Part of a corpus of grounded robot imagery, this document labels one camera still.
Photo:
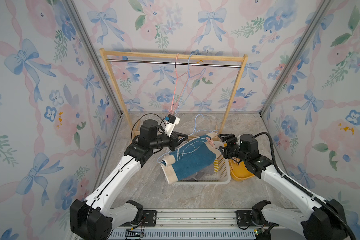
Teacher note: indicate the grey terry towel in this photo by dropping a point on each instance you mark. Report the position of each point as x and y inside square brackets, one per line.
[209, 170]

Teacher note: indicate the white perforated plastic basket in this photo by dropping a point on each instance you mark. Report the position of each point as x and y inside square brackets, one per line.
[195, 156]

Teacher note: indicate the light blue wire hanger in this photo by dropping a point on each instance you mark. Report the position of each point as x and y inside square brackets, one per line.
[184, 94]

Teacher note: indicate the yellow white striped towel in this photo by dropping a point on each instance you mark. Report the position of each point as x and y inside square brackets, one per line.
[216, 165]

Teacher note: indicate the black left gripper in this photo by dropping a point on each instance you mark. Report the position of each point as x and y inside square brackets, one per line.
[174, 140]

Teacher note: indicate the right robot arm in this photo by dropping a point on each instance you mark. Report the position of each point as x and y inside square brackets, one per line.
[316, 218]

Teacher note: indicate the beige towel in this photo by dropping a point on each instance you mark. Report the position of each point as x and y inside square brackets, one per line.
[171, 174]

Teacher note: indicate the metal hanging rod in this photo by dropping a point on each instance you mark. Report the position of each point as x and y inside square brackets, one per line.
[171, 63]

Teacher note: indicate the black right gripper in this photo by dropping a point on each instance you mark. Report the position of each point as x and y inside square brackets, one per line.
[233, 140]

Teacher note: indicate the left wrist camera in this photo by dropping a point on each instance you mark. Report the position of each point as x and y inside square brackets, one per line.
[170, 122]

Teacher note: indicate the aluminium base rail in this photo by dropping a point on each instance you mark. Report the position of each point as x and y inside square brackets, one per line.
[198, 224]

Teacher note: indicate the pink clothespin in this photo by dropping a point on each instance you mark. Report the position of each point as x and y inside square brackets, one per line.
[210, 141]

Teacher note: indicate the wooden clothes rack frame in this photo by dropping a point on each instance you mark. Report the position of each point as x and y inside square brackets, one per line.
[175, 57]

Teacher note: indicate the yellow plastic tray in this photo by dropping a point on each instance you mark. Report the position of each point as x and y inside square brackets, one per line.
[238, 171]

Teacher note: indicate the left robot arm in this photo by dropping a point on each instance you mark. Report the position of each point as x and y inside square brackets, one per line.
[94, 218]

